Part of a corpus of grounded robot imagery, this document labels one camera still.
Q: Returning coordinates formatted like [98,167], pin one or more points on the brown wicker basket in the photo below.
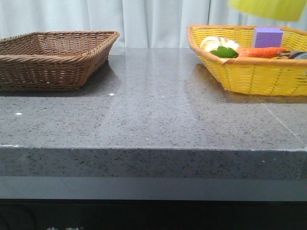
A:
[53,61]

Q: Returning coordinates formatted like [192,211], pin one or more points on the toy bread roll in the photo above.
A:
[213,42]

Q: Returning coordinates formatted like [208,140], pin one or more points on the orange toy carrot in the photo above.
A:
[262,52]

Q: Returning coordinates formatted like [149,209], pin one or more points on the green toy leaf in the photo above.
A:
[224,52]

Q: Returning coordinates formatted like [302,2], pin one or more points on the yellow wicker basket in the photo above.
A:
[249,75]

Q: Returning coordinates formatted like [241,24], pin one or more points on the yellow packing tape roll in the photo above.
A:
[279,10]

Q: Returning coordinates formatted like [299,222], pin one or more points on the black tape roll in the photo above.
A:
[293,54]

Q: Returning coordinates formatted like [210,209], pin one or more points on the purple foam block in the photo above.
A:
[267,37]

